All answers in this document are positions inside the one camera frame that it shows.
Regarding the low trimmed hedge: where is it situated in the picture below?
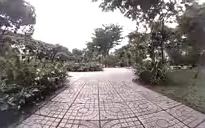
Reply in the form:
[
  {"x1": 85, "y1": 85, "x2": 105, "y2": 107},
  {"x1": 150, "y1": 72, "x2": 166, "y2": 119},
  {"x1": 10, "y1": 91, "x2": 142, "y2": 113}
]
[{"x1": 67, "y1": 61, "x2": 105, "y2": 73}]

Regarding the row of trees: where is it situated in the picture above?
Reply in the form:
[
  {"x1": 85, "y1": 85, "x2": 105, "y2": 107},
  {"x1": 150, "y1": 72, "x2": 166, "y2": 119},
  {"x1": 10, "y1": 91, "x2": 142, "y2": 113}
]
[{"x1": 0, "y1": 0, "x2": 205, "y2": 73}]

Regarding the patterned grey paving tile path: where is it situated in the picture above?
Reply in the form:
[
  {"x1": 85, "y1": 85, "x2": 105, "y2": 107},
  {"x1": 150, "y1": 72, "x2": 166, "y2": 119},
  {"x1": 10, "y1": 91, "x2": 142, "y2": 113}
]
[{"x1": 15, "y1": 67, "x2": 205, "y2": 128}]

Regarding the leafy shrub with pale flowers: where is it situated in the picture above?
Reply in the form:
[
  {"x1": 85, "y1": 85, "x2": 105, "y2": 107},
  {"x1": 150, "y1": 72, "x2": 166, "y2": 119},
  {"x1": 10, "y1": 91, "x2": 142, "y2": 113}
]
[{"x1": 132, "y1": 54, "x2": 171, "y2": 85}]

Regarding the bed of leafy green bushes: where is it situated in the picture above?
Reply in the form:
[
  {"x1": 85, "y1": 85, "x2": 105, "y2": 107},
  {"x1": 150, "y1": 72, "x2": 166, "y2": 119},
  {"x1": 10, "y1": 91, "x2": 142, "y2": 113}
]
[{"x1": 0, "y1": 49, "x2": 71, "y2": 116}]

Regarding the grass strip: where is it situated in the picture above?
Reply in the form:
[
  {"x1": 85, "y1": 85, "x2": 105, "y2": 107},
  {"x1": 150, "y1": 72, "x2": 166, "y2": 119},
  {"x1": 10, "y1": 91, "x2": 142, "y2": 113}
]
[{"x1": 153, "y1": 66, "x2": 205, "y2": 118}]

